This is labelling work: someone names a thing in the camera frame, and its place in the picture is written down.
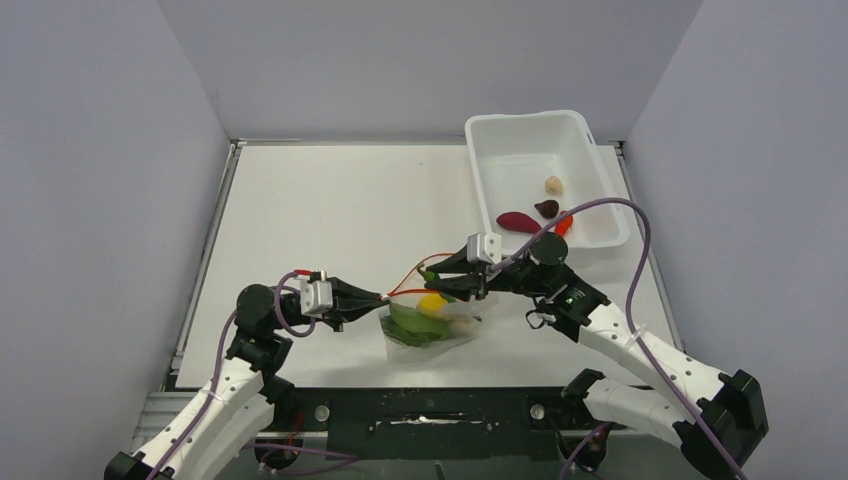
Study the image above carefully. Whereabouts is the orange carrot toy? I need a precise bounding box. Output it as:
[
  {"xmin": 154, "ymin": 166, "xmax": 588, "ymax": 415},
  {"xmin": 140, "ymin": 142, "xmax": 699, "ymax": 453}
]
[{"xmin": 554, "ymin": 216, "xmax": 574, "ymax": 237}]

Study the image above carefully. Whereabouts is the aluminium table frame rail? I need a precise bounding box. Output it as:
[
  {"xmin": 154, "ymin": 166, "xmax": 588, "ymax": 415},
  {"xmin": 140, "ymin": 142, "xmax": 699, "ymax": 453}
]
[{"xmin": 132, "ymin": 387, "xmax": 730, "ymax": 458}]

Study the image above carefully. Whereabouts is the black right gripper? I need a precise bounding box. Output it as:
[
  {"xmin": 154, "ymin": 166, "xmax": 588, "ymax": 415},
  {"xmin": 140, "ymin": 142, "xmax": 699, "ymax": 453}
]
[{"xmin": 426, "ymin": 245, "xmax": 550, "ymax": 300}]

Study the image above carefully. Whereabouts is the green leafy vegetable toy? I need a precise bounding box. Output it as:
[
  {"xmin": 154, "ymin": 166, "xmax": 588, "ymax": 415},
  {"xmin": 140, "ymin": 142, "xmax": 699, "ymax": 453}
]
[{"xmin": 379, "ymin": 303, "xmax": 453, "ymax": 347}]

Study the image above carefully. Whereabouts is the clear orange zip bag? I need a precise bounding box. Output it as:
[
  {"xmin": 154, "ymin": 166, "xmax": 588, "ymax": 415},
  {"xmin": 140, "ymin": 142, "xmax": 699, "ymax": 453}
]
[{"xmin": 377, "ymin": 253, "xmax": 498, "ymax": 365}]

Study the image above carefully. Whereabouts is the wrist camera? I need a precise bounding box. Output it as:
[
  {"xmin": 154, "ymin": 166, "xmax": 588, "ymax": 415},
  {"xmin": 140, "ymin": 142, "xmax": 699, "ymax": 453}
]
[
  {"xmin": 299, "ymin": 280, "xmax": 334, "ymax": 318},
  {"xmin": 466, "ymin": 232, "xmax": 503, "ymax": 265}
]

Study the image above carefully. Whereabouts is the brown mushroom toy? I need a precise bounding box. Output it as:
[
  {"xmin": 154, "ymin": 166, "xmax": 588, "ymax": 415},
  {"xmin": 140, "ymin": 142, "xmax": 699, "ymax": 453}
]
[{"xmin": 534, "ymin": 199, "xmax": 560, "ymax": 220}]

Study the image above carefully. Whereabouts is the yellow corn toy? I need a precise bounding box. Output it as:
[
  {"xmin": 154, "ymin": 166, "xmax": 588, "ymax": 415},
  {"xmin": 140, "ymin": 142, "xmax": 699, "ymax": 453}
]
[{"xmin": 416, "ymin": 293, "xmax": 449, "ymax": 316}]

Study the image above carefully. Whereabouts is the white plastic bin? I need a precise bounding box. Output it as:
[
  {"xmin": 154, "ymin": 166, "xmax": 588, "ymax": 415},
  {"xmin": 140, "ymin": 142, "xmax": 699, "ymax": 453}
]
[{"xmin": 465, "ymin": 110, "xmax": 617, "ymax": 254}]

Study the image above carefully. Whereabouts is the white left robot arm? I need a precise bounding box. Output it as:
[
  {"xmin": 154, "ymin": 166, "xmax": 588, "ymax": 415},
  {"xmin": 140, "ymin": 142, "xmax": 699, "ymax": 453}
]
[{"xmin": 104, "ymin": 271, "xmax": 390, "ymax": 479}]

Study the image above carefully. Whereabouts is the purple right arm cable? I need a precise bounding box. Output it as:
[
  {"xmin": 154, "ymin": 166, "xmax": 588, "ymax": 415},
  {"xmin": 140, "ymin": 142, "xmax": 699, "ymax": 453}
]
[{"xmin": 486, "ymin": 197, "xmax": 750, "ymax": 480}]

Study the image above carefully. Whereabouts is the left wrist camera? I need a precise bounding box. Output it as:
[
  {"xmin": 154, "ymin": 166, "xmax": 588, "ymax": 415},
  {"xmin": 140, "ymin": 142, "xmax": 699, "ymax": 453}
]
[{"xmin": 299, "ymin": 280, "xmax": 334, "ymax": 318}]

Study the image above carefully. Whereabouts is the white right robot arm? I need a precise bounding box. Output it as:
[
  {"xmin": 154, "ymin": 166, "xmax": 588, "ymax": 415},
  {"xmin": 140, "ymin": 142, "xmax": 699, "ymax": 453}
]
[{"xmin": 422, "ymin": 233, "xmax": 769, "ymax": 479}]

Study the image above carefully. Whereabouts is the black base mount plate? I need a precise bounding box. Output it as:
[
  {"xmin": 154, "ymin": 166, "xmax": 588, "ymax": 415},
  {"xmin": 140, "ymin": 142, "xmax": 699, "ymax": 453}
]
[{"xmin": 258, "ymin": 387, "xmax": 598, "ymax": 461}]

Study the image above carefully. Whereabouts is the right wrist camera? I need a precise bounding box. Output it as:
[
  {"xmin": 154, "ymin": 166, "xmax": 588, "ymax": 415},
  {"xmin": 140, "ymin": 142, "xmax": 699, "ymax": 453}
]
[{"xmin": 466, "ymin": 232, "xmax": 503, "ymax": 265}]

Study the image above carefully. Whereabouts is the purple sweet potato toy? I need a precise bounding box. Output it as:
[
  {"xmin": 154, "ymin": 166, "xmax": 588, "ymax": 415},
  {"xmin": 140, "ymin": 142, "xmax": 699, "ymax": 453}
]
[{"xmin": 496, "ymin": 211, "xmax": 541, "ymax": 235}]

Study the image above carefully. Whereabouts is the green chili pepper toy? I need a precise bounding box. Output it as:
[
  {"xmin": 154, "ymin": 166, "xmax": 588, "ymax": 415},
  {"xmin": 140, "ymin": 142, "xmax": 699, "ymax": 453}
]
[{"xmin": 416, "ymin": 264, "xmax": 457, "ymax": 303}]

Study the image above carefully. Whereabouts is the beige garlic bulb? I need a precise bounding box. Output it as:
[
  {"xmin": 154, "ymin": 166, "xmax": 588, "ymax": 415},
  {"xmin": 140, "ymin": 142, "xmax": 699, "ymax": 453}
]
[{"xmin": 544, "ymin": 176, "xmax": 564, "ymax": 196}]

